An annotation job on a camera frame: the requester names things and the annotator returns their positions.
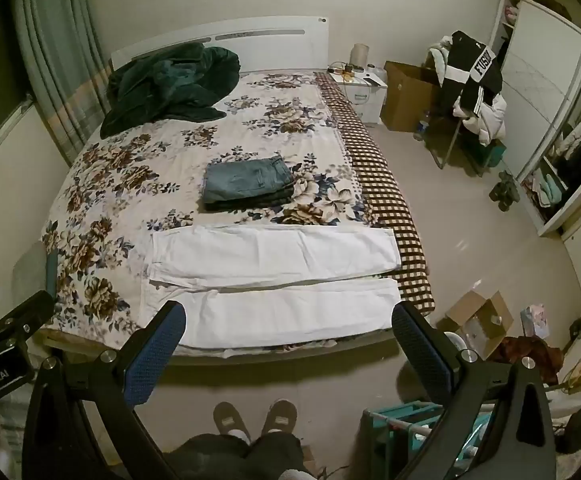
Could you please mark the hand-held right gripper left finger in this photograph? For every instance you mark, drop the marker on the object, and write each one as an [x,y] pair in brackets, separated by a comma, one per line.
[154,356]

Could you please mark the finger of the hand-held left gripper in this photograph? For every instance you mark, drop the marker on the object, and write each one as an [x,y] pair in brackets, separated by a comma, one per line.
[25,311]

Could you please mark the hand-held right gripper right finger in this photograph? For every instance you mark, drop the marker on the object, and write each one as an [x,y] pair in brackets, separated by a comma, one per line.
[421,355]

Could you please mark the white pants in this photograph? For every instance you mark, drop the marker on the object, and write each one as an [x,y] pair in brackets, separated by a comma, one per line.
[270,260]

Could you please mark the small open cardboard box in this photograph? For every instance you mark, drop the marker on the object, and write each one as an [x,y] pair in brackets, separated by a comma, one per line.
[475,320]

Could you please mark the teal plastic rack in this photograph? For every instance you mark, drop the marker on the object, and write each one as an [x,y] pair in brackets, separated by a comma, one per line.
[395,435]

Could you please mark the person's feet in slippers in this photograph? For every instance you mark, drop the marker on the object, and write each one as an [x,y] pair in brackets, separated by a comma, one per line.
[230,417]

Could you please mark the brown crumpled cloth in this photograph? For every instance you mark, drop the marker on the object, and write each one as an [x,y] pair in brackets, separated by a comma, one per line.
[530,355]

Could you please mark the pink tissue packet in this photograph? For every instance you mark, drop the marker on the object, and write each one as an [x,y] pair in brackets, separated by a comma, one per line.
[535,321]

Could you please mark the person's legs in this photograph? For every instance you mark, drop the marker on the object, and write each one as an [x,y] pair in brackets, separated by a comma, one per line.
[240,457]

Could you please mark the grey slipper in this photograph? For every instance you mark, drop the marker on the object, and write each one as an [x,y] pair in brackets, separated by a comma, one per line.
[280,416]

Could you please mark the floral bed sheet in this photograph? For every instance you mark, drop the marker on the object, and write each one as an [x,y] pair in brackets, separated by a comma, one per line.
[135,185]

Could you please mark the black bag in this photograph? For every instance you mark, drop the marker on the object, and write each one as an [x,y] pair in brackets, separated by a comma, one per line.
[577,427]

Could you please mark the brown checked blanket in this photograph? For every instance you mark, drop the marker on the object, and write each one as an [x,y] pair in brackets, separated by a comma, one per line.
[380,185]

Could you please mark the green plush slippers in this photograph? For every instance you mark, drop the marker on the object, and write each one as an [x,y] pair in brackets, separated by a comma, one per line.
[505,190]

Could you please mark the folded blue jeans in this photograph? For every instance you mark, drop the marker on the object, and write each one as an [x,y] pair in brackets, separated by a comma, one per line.
[245,180]

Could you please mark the teal storage box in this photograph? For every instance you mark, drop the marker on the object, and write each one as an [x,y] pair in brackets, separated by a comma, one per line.
[494,154]

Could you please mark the clear water bottle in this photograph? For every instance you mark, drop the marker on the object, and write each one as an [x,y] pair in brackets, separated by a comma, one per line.
[421,127]

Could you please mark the white padded garment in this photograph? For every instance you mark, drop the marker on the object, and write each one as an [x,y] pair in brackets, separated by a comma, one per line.
[490,120]

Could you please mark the tall cardboard box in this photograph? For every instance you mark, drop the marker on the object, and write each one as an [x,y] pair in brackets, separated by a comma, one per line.
[405,100]

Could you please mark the grey-green curtain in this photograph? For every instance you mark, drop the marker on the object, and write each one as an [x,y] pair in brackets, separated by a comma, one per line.
[55,50]

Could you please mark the white nightstand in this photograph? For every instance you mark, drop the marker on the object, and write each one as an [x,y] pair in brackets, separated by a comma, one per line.
[365,100]

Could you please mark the dark green quilt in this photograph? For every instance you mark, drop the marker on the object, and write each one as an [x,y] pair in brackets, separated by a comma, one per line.
[170,85]

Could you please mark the black and white jacket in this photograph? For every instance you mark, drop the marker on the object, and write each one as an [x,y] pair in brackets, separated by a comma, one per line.
[470,67]

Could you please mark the white wardrobe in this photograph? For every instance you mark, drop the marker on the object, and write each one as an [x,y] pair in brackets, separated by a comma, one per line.
[545,85]

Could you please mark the pale green towel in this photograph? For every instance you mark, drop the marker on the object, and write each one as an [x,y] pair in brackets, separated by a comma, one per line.
[439,57]

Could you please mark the beige cup on nightstand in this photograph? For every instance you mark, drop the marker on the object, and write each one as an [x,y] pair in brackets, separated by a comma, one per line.
[360,55]

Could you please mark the white bed headboard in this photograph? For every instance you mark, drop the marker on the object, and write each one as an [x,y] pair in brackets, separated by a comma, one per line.
[270,42]

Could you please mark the metal frame chair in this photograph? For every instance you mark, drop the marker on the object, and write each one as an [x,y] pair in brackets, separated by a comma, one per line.
[450,145]

